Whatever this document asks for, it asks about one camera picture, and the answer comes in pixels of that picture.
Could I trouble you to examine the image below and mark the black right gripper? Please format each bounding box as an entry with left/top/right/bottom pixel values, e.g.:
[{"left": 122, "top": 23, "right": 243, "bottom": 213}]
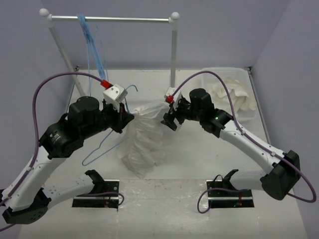
[{"left": 162, "top": 97, "right": 203, "bottom": 131}]

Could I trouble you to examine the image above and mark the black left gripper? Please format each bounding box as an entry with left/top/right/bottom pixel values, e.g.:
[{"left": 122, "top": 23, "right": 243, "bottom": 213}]
[{"left": 81, "top": 98, "right": 135, "bottom": 139}]

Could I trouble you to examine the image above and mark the white skirt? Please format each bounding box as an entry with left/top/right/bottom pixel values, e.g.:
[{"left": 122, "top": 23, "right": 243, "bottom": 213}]
[{"left": 116, "top": 101, "right": 169, "bottom": 179}]

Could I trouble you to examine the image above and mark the blue wire hanger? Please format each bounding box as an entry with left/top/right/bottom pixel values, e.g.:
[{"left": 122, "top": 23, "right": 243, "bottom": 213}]
[{"left": 81, "top": 84, "right": 139, "bottom": 167}]

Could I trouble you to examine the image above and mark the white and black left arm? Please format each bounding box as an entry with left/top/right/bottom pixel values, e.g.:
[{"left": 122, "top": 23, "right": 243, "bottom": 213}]
[{"left": 0, "top": 97, "right": 134, "bottom": 225}]

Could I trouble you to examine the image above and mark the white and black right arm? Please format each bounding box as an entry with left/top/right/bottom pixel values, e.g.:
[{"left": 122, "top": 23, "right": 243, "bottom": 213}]
[{"left": 162, "top": 87, "right": 300, "bottom": 200}]

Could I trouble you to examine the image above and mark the white cloth in basket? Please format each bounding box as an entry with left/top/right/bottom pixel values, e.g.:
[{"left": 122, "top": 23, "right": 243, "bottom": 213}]
[{"left": 208, "top": 77, "right": 257, "bottom": 114}]

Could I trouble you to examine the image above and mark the bundle of blue hangers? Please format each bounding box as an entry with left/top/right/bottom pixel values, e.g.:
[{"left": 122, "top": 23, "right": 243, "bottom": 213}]
[{"left": 77, "top": 13, "right": 109, "bottom": 81}]

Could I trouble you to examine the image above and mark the white plastic basket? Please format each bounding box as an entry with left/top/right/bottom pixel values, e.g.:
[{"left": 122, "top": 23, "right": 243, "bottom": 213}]
[{"left": 200, "top": 67, "right": 258, "bottom": 123}]

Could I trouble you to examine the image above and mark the white clothes rack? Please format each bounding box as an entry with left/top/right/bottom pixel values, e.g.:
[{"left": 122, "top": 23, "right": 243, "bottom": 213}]
[{"left": 39, "top": 8, "right": 180, "bottom": 87}]

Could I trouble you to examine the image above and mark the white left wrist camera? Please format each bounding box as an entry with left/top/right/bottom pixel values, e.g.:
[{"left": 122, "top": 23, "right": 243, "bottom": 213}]
[{"left": 103, "top": 84, "right": 128, "bottom": 112}]

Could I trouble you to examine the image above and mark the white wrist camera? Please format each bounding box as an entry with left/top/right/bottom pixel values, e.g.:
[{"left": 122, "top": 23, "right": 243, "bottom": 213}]
[
  {"left": 103, "top": 84, "right": 128, "bottom": 112},
  {"left": 164, "top": 87, "right": 182, "bottom": 110}
]

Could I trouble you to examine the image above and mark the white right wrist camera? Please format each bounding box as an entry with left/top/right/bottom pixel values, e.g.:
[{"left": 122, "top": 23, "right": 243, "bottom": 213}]
[{"left": 164, "top": 87, "right": 182, "bottom": 110}]

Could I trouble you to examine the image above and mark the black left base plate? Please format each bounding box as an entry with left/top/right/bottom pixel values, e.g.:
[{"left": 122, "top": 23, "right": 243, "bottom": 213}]
[{"left": 72, "top": 179, "right": 121, "bottom": 209}]

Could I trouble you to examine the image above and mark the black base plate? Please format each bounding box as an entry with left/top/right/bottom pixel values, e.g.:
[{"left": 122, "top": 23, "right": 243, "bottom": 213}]
[
  {"left": 72, "top": 179, "right": 121, "bottom": 209},
  {"left": 207, "top": 190, "right": 255, "bottom": 209}
]

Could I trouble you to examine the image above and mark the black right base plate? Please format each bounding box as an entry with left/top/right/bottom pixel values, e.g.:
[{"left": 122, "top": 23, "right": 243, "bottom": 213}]
[{"left": 207, "top": 190, "right": 255, "bottom": 209}]

